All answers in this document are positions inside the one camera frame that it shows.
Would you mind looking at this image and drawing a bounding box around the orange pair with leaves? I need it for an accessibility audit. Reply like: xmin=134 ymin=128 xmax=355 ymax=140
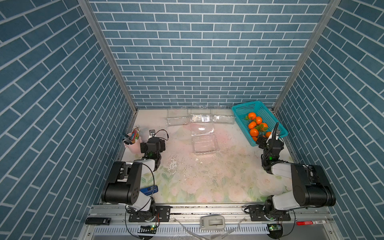
xmin=245 ymin=112 xmax=263 ymax=125

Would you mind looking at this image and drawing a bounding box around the clear container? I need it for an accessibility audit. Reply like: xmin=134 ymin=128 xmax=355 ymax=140
xmin=188 ymin=108 xmax=213 ymax=123
xmin=190 ymin=123 xmax=219 ymax=155
xmin=211 ymin=106 xmax=235 ymax=124
xmin=167 ymin=108 xmax=190 ymax=127

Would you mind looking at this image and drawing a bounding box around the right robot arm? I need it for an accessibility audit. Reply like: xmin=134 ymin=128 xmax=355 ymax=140
xmin=261 ymin=136 xmax=336 ymax=215

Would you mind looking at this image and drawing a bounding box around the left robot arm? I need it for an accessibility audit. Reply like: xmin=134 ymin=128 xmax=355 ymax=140
xmin=101 ymin=137 xmax=166 ymax=216

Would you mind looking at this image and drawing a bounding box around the pink pen cup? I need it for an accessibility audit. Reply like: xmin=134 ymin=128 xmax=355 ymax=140
xmin=123 ymin=126 xmax=142 ymax=154

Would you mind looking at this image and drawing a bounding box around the blue card on table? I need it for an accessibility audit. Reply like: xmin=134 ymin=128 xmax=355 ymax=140
xmin=140 ymin=185 xmax=159 ymax=196

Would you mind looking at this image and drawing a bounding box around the teal plastic basket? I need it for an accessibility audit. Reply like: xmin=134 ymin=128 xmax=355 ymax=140
xmin=232 ymin=101 xmax=289 ymax=147

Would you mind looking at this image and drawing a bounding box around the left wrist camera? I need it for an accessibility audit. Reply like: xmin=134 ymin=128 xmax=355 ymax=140
xmin=149 ymin=130 xmax=156 ymax=138

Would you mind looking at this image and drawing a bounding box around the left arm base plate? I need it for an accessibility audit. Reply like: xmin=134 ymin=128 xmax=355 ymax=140
xmin=128 ymin=205 xmax=172 ymax=223

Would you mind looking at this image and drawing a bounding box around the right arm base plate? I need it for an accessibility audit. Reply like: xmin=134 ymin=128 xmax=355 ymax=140
xmin=244 ymin=205 xmax=291 ymax=222

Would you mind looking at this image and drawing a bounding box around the grey box on rail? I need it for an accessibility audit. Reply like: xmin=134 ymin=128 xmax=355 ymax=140
xmin=200 ymin=215 xmax=226 ymax=231

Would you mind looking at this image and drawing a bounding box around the black device on rail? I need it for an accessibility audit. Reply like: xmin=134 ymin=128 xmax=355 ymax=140
xmin=85 ymin=217 xmax=111 ymax=226

